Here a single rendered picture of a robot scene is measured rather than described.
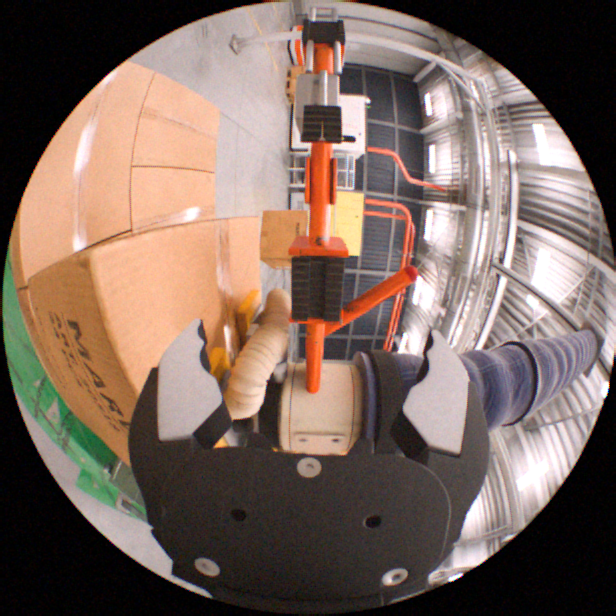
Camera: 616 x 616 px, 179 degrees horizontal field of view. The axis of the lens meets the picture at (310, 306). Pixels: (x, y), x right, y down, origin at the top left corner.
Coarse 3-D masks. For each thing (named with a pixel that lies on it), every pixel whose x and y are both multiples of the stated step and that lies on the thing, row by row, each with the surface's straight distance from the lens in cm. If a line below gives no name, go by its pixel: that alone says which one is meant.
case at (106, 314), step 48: (144, 240) 18; (192, 240) 24; (240, 240) 38; (48, 288) 29; (96, 288) 15; (144, 288) 18; (192, 288) 24; (240, 288) 38; (48, 336) 42; (96, 336) 18; (144, 336) 18; (96, 384) 27
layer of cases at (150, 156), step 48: (96, 96) 71; (144, 96) 83; (192, 96) 107; (96, 144) 66; (144, 144) 78; (192, 144) 102; (48, 192) 57; (96, 192) 63; (144, 192) 75; (192, 192) 99; (48, 240) 55; (96, 240) 62; (96, 432) 90
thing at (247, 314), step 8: (248, 296) 41; (256, 296) 42; (248, 304) 38; (256, 304) 41; (240, 312) 36; (248, 312) 37; (256, 312) 41; (240, 320) 37; (248, 320) 37; (256, 320) 40; (240, 328) 38; (248, 328) 37; (240, 336) 39
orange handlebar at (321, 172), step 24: (312, 144) 23; (312, 168) 23; (336, 168) 22; (312, 192) 22; (336, 192) 25; (312, 216) 22; (312, 240) 22; (312, 336) 27; (312, 360) 29; (312, 384) 32
